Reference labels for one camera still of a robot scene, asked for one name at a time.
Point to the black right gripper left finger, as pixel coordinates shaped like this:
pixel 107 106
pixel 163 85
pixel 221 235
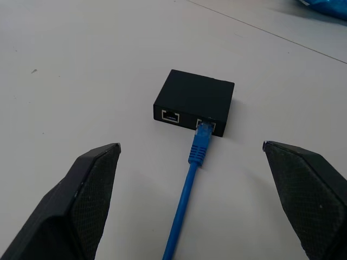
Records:
pixel 65 211

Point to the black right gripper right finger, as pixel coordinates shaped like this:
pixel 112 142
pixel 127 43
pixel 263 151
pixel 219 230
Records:
pixel 309 200

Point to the black network switch box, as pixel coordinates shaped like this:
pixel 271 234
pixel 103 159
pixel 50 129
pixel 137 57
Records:
pixel 195 94

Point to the blue plastic bag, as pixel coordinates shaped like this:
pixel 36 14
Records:
pixel 325 6

